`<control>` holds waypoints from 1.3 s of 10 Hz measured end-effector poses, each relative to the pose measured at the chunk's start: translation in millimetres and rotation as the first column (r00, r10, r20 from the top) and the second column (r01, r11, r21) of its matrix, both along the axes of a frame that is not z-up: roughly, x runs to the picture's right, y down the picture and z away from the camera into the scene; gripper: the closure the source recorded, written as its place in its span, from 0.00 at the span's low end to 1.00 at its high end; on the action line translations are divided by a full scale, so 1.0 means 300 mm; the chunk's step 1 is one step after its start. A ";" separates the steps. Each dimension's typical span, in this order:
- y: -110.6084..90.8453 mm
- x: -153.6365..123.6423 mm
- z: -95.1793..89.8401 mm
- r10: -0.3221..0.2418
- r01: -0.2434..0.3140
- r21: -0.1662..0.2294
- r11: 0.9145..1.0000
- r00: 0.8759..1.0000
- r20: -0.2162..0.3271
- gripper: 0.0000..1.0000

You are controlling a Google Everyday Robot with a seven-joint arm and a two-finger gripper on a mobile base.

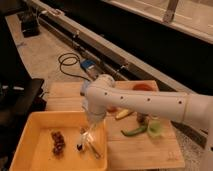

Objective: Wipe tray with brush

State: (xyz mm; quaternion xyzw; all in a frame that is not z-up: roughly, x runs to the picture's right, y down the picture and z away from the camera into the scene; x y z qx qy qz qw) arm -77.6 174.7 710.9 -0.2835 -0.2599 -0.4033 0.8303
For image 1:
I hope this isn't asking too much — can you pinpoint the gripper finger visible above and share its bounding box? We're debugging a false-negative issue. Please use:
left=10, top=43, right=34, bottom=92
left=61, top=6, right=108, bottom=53
left=81, top=131, right=89, bottom=144
left=90, top=131, right=99, bottom=144

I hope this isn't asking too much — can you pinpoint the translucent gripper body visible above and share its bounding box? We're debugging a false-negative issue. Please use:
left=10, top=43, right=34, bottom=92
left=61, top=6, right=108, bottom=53
left=87, top=112, right=106, bottom=132

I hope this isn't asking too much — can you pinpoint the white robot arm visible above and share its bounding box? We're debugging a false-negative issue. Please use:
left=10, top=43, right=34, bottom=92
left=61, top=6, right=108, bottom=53
left=83, top=74, right=213, bottom=171

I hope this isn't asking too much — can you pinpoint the yellow plastic tray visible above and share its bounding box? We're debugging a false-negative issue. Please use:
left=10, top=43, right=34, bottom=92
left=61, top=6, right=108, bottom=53
left=9, top=111, right=107, bottom=171

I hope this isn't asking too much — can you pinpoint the red tomato toy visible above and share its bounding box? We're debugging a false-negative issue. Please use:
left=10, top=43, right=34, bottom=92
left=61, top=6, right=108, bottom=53
left=107, top=106, right=117, bottom=113

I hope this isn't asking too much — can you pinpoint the dark crumbs pile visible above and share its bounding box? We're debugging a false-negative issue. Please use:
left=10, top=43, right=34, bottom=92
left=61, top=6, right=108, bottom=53
left=51, top=131, right=65, bottom=157

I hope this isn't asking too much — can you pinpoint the yellow banana toy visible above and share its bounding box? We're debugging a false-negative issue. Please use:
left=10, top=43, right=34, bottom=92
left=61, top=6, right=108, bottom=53
left=115, top=109, right=132, bottom=120

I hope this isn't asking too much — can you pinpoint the wooden cutting board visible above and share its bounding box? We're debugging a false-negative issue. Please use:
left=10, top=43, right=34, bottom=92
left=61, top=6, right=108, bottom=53
left=46, top=82, right=185, bottom=171

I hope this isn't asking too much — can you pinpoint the green chili pepper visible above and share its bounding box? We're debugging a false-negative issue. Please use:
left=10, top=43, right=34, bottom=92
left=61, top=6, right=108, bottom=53
left=121, top=125, right=147, bottom=137

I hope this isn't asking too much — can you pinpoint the brown toy item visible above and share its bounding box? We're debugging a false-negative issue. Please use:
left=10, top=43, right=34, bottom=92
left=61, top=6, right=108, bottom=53
left=136, top=113, right=147, bottom=124

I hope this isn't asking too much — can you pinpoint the blue device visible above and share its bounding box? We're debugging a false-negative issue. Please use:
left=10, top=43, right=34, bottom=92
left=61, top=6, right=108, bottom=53
left=80, top=59, right=95, bottom=70

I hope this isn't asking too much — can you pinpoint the red bowl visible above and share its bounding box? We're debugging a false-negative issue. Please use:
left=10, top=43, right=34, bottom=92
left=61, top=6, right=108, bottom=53
left=133, top=83, right=154, bottom=91

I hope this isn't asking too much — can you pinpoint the green plastic cup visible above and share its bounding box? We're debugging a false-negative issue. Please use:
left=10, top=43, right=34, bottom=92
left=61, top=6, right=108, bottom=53
left=147, top=120, right=162, bottom=137

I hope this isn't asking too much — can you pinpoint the black furniture left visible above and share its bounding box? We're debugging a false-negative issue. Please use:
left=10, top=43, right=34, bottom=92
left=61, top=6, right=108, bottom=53
left=0, top=79, right=46, bottom=157

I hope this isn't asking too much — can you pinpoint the black box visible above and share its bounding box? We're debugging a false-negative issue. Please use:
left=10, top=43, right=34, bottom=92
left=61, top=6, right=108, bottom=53
left=21, top=14, right=40, bottom=37

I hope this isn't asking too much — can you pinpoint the metal rail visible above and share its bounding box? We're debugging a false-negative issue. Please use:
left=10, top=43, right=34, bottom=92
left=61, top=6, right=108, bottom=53
left=24, top=0, right=193, bottom=93

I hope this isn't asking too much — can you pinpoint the black cable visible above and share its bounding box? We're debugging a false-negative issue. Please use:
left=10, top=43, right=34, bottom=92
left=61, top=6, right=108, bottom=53
left=57, top=52, right=92, bottom=82

